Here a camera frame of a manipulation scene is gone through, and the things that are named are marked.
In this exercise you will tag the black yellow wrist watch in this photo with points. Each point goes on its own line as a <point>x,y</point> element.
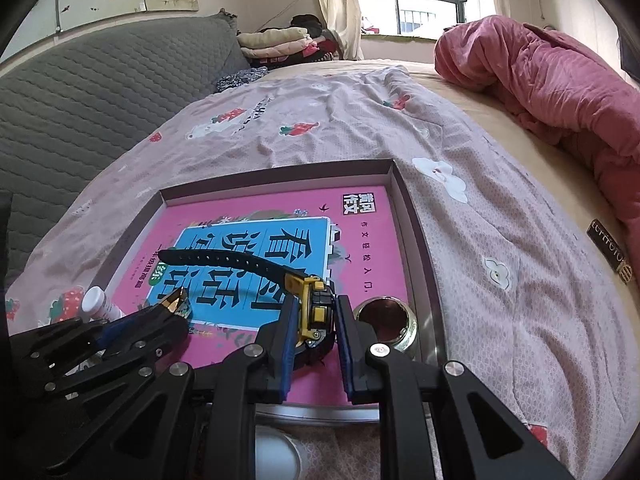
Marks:
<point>315,310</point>

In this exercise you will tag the black mattress label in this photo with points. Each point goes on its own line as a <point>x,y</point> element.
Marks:
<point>612,250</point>

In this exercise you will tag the dark patterned cloth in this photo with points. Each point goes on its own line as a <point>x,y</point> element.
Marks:
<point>240,79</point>

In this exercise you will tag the cream curtain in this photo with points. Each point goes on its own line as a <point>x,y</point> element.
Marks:
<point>337,5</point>

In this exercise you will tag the white plastic lid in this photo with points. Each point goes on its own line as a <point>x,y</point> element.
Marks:
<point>275,455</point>

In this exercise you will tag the grey quilted headboard cover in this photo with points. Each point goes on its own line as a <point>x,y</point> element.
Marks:
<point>100,100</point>

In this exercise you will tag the pink plush comforter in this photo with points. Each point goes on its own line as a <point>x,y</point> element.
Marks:
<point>550,75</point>

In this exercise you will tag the grey cardboard box lid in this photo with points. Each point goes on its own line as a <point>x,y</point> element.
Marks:
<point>425,270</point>

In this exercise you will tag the stack of folded clothes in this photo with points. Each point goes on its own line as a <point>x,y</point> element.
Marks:
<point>280,40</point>

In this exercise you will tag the strawberry printed pink blanket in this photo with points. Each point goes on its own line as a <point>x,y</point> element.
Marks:
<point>475,260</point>

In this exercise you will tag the black television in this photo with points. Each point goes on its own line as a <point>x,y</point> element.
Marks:
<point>631,50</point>

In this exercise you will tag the black gold patterned stick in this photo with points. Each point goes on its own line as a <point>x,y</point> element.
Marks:
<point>179,302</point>

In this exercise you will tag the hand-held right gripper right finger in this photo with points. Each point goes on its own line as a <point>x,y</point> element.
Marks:
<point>347,355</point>

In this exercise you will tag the brass door knob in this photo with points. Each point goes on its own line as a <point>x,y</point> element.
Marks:
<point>385,320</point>

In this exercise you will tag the white pill bottle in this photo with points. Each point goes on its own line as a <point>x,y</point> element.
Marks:
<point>97,302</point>

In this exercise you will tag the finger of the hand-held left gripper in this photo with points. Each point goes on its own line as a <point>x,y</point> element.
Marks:
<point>150,335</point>
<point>115,331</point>

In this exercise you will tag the pink book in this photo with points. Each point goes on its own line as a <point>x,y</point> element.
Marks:
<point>370,260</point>

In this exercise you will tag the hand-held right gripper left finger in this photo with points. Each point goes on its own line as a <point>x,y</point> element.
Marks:
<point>288,355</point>

